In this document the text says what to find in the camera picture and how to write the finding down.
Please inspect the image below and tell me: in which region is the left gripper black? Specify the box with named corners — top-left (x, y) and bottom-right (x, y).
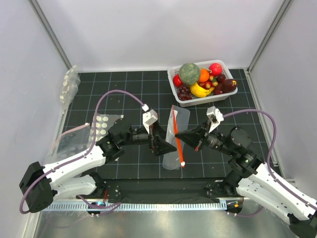
top-left (119, 120), bottom-right (176, 155)

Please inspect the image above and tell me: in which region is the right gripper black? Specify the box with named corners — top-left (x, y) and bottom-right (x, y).
top-left (175, 119), bottom-right (235, 156)

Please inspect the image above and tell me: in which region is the clear zip bag red zipper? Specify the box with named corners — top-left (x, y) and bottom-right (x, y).
top-left (162, 105), bottom-right (191, 171)

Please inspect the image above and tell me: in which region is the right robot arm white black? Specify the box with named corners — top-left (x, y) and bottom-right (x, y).
top-left (176, 122), bottom-right (317, 238)

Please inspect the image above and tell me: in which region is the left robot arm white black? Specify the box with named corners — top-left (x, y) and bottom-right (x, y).
top-left (19, 118), bottom-right (177, 214)

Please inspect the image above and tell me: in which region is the bag of white discs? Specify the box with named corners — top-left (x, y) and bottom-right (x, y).
top-left (88, 114), bottom-right (124, 143)

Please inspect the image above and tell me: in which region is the red apple top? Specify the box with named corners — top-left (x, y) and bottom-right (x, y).
top-left (209, 63), bottom-right (222, 77)

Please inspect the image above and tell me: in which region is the crumpled clear bag left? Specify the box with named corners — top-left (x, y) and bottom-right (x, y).
top-left (44, 123), bottom-right (91, 164)

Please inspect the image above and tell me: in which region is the purple grape bunch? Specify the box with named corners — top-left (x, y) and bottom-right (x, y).
top-left (177, 85), bottom-right (193, 101)

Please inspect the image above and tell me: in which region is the yellow banana bunch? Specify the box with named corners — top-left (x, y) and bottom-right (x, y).
top-left (189, 83), bottom-right (214, 98)

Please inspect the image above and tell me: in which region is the small strawberries pile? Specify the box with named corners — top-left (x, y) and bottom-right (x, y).
top-left (199, 75), bottom-right (218, 89)

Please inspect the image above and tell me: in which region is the red pepper left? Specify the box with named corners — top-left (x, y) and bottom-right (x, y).
top-left (172, 74), bottom-right (183, 88)

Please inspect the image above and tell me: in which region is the black grid cutting mat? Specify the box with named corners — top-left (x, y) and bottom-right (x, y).
top-left (63, 69), bottom-right (269, 179)

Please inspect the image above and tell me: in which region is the dark red apple right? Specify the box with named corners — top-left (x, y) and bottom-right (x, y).
top-left (221, 79), bottom-right (237, 93)

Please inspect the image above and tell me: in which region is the orange fruit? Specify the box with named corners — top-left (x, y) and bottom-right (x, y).
top-left (199, 68), bottom-right (210, 83)

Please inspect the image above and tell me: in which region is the dark red plum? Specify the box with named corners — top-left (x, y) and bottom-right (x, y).
top-left (216, 74), bottom-right (226, 84)

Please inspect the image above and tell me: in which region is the green netted melon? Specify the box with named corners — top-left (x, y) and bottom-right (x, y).
top-left (178, 63), bottom-right (201, 86)

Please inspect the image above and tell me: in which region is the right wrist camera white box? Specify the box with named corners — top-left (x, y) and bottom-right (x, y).
top-left (207, 106), bottom-right (224, 133)

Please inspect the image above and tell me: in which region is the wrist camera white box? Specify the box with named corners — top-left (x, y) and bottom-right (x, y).
top-left (207, 106), bottom-right (224, 133)
top-left (142, 109), bottom-right (158, 134)

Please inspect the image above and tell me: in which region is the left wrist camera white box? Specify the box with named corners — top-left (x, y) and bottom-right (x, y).
top-left (142, 109), bottom-right (158, 134)

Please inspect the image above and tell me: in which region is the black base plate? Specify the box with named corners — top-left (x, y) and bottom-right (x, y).
top-left (104, 178), bottom-right (232, 204)

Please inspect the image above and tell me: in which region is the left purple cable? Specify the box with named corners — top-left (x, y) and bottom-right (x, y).
top-left (19, 89), bottom-right (149, 216)

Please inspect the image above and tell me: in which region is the purple cable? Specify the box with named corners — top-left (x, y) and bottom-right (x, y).
top-left (222, 109), bottom-right (317, 219)
top-left (19, 89), bottom-right (149, 216)

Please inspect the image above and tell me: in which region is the white slotted cable duct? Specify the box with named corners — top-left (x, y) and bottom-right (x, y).
top-left (43, 200), bottom-right (227, 212)

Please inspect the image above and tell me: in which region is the clear bag at wall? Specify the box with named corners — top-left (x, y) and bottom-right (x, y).
top-left (59, 65), bottom-right (81, 114)

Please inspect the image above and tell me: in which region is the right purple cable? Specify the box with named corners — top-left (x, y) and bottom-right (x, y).
top-left (222, 109), bottom-right (317, 219)

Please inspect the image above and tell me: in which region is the right aluminium frame post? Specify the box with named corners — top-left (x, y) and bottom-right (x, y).
top-left (247, 0), bottom-right (293, 73)

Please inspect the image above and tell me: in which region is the aluminium frame post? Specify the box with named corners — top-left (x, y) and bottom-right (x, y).
top-left (247, 0), bottom-right (293, 73)
top-left (28, 0), bottom-right (72, 69)

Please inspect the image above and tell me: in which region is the left aluminium frame post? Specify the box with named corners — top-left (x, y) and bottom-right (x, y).
top-left (28, 0), bottom-right (72, 69)

